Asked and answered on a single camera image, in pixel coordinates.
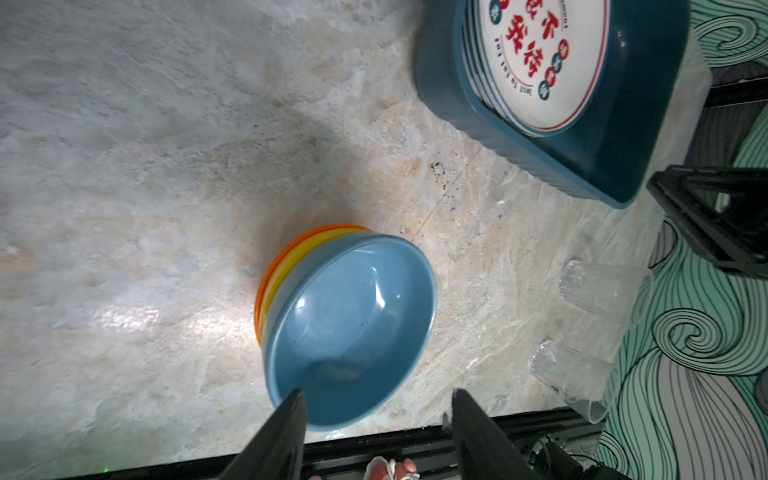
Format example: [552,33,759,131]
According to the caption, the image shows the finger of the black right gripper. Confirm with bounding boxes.
[646,166,767,279]

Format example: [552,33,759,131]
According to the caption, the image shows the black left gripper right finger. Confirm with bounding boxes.
[451,389,539,479]

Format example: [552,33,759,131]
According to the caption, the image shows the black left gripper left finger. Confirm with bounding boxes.
[218,389,308,479]

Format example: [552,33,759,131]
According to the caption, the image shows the blue shallow bowl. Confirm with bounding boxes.
[260,231,437,432]

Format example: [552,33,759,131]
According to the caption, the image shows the orange shallow bowl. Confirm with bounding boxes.
[254,223,367,345]

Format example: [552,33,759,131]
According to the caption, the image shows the yellow shallow bowl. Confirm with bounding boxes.
[259,226,373,337]

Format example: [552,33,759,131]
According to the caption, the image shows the white plate red green circles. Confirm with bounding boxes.
[466,1,612,137]

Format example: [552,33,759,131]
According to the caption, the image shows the teal plastic bin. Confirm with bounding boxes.
[414,1,690,209]

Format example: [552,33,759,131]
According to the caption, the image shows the pink white small figure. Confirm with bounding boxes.
[363,456,420,480]

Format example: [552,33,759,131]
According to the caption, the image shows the clear plastic cup near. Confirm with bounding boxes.
[530,340,614,424]

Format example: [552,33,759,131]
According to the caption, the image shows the clear plastic cup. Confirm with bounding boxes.
[530,340,614,424]
[558,260,654,328]

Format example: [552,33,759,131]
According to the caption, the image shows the clear plastic cup far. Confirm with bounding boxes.
[558,260,654,328]

